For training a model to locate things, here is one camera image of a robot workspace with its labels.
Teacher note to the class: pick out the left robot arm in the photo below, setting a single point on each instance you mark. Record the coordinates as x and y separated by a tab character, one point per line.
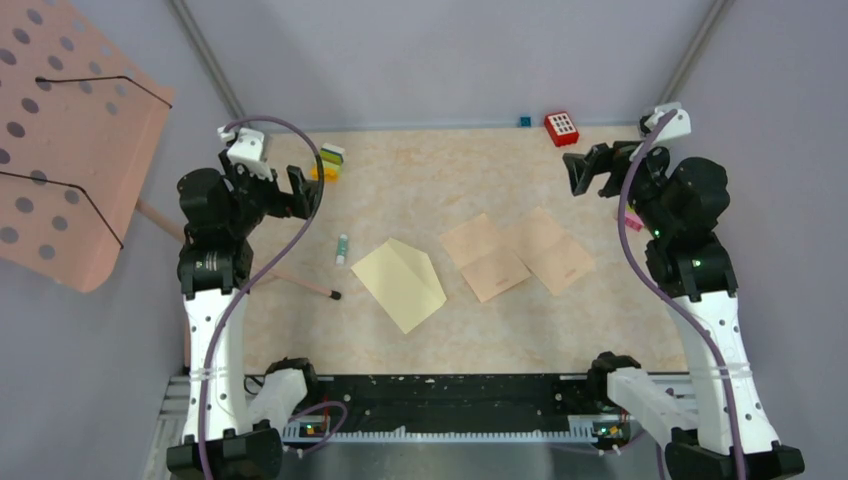
222	207

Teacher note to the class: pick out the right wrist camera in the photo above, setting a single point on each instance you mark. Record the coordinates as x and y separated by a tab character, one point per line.
667	122

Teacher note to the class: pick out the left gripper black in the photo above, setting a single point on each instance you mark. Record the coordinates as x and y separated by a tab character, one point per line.
284	204

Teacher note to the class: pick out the yellow envelope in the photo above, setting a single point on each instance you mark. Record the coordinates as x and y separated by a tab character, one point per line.
403	281

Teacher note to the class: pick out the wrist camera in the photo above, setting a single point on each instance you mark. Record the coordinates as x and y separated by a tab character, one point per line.
245	150
667	122

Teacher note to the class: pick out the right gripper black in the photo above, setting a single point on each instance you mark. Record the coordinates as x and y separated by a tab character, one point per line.
599	159

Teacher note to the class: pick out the stacked colourful toy blocks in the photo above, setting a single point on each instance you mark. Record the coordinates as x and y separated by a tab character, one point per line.
332	160

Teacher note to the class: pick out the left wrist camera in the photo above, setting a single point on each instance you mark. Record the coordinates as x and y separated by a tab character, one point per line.
245	150

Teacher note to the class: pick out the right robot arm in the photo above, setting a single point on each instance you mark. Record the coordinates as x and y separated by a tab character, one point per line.
728	434

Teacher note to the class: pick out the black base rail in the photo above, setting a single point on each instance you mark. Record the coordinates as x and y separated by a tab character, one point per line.
472	408

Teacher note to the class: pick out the letter sheet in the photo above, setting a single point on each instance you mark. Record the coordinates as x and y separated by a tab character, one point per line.
484	260

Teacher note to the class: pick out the pink perforated music stand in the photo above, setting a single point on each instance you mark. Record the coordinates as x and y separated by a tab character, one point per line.
80	124

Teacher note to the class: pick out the pink small block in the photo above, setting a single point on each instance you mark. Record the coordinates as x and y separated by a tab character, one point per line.
633	221

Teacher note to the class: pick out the red toy block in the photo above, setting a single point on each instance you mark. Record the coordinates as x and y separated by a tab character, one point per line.
561	129

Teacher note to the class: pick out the pink paper sheet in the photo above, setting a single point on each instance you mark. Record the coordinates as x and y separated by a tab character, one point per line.
548	250

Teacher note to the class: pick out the glue stick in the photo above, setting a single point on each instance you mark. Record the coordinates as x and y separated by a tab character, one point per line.
342	249

